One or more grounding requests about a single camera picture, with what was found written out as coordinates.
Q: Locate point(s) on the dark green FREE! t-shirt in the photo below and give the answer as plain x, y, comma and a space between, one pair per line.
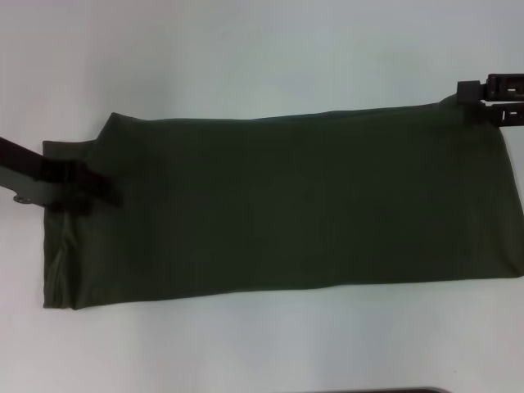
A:
266, 204

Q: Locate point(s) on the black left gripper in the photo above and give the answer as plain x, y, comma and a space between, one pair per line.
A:
28, 172

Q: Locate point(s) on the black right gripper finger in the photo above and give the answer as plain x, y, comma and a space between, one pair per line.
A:
505, 112
487, 90

